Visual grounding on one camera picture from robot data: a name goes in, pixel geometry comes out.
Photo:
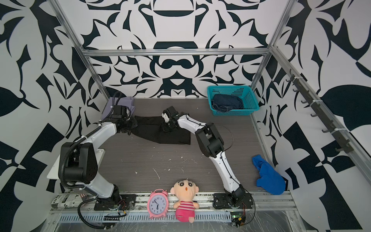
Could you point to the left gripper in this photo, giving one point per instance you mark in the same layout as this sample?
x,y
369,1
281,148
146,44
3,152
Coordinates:
x,y
135,124

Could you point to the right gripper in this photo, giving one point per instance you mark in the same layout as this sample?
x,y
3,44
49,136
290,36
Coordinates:
x,y
164,128

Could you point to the lavender skirt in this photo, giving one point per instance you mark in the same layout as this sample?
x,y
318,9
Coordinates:
x,y
125,101

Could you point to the black garment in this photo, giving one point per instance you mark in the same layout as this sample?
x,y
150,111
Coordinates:
x,y
150,128

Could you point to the denim garment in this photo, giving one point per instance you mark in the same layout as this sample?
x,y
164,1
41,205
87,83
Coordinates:
x,y
225,103

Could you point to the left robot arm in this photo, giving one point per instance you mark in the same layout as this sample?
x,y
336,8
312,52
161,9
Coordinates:
x,y
78,165

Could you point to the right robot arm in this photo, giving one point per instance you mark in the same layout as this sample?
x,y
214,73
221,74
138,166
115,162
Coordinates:
x,y
211,145

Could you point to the plush doll pink shirt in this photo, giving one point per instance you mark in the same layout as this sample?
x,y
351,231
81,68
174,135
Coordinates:
x,y
185,191

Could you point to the teal plastic basket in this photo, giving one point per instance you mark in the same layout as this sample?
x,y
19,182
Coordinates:
x,y
248,97

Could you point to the pink alarm clock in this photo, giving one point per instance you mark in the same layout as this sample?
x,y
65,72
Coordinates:
x,y
158,204

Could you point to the folded newspaper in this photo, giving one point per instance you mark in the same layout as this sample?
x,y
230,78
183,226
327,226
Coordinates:
x,y
68,201

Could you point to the blue cloth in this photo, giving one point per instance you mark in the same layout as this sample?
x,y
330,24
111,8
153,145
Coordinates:
x,y
269,180

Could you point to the small circuit board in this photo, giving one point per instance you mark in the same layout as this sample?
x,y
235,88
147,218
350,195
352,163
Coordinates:
x,y
238,219

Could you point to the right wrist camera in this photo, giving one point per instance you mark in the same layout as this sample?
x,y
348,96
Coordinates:
x,y
165,117

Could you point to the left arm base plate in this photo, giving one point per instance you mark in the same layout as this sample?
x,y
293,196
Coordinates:
x,y
124,202

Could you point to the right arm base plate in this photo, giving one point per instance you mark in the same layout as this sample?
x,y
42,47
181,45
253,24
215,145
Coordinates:
x,y
221,201

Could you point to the grey wall hook rail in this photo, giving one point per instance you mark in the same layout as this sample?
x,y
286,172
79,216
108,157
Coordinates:
x,y
322,112

